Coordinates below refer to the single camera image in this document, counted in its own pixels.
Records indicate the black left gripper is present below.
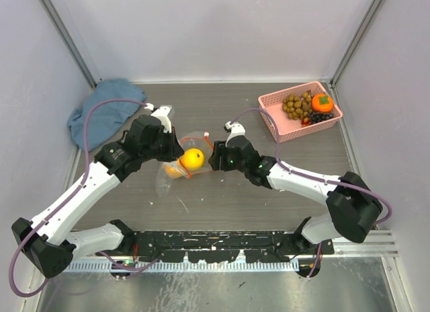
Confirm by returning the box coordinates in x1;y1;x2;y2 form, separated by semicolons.
141;126;183;162

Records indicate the yellow round fruit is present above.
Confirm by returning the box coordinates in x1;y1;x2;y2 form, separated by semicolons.
180;148;205;171

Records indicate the clear zip top bag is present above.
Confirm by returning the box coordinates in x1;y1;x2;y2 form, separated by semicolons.
155;130;214;197

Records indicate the orange-yellow peach fruit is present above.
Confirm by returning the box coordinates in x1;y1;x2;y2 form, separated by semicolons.
163;164;183;180

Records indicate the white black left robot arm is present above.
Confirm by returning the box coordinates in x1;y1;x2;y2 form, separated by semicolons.
11;108;184;278

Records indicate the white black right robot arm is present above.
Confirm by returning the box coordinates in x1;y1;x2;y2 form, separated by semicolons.
208;135;382;254

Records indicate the blue cloth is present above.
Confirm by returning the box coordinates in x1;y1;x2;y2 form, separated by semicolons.
67;79;146;151

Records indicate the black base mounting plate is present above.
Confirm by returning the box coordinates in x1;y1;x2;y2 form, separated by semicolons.
104;231;317;264

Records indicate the pink perforated plastic basket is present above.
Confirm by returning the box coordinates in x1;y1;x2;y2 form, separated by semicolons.
258;81;343;142

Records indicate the brown longan bunch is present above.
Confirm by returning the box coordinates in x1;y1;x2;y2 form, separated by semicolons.
282;90;312;120

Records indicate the dark grape bunch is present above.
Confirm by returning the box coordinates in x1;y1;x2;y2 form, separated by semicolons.
309;112;334;124

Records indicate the orange persimmon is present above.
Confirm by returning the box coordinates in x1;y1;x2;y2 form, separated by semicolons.
311;93;334;113

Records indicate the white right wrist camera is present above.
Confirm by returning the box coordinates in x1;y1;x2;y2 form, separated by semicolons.
224;121;246;146

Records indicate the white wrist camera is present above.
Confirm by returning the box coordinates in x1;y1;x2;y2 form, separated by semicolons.
224;121;246;146
144;103;174;133

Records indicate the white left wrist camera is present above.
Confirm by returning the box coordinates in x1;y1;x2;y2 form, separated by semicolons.
144;103;174;133

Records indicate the white slotted cable duct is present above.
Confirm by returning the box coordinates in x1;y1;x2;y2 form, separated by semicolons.
64;258;299;273

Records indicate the aluminium frame post left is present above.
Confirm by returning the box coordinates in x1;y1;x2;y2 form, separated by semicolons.
39;0;97;89

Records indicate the aluminium frame post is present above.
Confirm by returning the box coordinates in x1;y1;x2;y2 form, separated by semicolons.
39;0;97;89
329;0;385;87

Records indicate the aluminium frame post right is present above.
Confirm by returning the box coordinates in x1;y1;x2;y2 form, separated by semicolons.
329;0;385;87

